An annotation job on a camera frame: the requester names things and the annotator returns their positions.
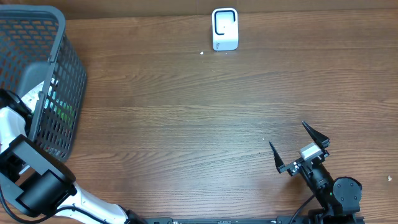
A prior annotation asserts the white tube with gold cap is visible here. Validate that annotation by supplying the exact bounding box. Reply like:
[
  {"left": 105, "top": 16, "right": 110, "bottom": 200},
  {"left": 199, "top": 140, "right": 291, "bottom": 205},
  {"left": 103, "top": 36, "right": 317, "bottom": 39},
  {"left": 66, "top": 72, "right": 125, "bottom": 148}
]
[{"left": 21, "top": 82, "right": 44, "bottom": 112}]

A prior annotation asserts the teal packet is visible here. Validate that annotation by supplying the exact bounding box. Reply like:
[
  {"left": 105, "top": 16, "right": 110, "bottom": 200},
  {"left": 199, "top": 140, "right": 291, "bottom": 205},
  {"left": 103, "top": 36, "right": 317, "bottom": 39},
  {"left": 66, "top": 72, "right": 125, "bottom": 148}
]
[{"left": 44, "top": 78, "right": 68, "bottom": 113}]

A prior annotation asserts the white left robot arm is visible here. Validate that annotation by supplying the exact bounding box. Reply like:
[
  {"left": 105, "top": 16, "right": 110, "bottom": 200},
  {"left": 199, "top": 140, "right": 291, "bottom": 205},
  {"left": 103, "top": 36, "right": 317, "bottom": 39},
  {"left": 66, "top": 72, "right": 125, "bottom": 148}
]
[{"left": 1, "top": 89, "right": 144, "bottom": 223}]

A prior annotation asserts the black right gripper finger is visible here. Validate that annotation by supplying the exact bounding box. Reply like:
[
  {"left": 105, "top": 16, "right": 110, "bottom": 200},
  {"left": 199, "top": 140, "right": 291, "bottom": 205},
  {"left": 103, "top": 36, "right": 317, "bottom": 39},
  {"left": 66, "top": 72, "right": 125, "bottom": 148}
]
[
  {"left": 302, "top": 121, "right": 330, "bottom": 149},
  {"left": 269, "top": 141, "right": 285, "bottom": 173}
]

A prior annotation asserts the grey plastic shopping basket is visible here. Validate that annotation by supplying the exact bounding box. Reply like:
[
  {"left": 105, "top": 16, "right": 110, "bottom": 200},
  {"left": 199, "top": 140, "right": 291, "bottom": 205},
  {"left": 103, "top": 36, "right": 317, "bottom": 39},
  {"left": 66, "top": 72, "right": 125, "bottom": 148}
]
[{"left": 1, "top": 4, "right": 87, "bottom": 162}]

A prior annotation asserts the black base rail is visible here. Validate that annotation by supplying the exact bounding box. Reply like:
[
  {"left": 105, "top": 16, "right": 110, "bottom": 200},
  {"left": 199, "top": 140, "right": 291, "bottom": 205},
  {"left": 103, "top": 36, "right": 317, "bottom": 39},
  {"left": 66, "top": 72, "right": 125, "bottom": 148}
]
[{"left": 136, "top": 216, "right": 365, "bottom": 224}]

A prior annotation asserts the green haribo candy bag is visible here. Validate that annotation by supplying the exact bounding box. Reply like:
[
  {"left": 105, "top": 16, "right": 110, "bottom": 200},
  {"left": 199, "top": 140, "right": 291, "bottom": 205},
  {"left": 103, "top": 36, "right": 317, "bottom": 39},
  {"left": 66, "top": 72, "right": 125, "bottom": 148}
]
[{"left": 41, "top": 102, "right": 75, "bottom": 151}]

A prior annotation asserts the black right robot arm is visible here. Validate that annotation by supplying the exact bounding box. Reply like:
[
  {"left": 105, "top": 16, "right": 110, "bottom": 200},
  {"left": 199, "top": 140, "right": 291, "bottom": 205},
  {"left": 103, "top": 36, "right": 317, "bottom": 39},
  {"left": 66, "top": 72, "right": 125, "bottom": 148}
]
[{"left": 269, "top": 121, "right": 364, "bottom": 223}]

